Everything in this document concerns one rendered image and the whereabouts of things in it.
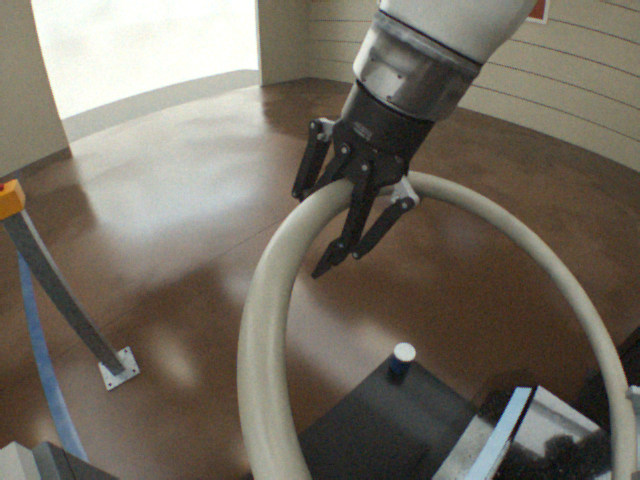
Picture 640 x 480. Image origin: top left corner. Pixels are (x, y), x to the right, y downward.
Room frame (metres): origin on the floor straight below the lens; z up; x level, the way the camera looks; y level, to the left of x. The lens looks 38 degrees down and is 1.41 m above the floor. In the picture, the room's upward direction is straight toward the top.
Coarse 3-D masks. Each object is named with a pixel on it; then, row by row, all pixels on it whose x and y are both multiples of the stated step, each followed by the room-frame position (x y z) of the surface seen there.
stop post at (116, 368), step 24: (0, 192) 0.67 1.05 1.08; (0, 216) 0.62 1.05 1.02; (24, 216) 0.69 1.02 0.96; (24, 240) 0.65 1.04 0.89; (48, 264) 0.67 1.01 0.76; (48, 288) 0.64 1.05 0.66; (72, 312) 0.65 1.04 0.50; (96, 336) 0.67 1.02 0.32; (120, 360) 0.69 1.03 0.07; (120, 384) 0.59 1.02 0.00
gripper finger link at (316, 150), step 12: (312, 120) 0.31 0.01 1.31; (312, 132) 0.30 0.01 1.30; (312, 144) 0.30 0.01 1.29; (324, 144) 0.31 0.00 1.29; (312, 156) 0.30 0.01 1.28; (324, 156) 0.32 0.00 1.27; (300, 168) 0.31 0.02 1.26; (312, 168) 0.31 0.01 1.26; (300, 180) 0.31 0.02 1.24; (312, 180) 0.32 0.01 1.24; (300, 192) 0.31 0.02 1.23
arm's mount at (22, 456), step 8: (8, 448) 0.03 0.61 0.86; (16, 448) 0.04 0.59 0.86; (24, 448) 0.05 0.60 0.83; (0, 456) 0.01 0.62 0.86; (8, 456) 0.02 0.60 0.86; (16, 456) 0.03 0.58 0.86; (24, 456) 0.03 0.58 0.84; (32, 456) 0.04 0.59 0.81; (0, 464) 0.00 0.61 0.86; (8, 464) 0.00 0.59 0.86; (16, 464) 0.01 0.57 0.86; (24, 464) 0.02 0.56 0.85; (32, 464) 0.03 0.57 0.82; (0, 472) -0.02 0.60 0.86; (8, 472) -0.01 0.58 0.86; (16, 472) 0.00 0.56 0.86; (24, 472) 0.00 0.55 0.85; (32, 472) 0.01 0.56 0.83
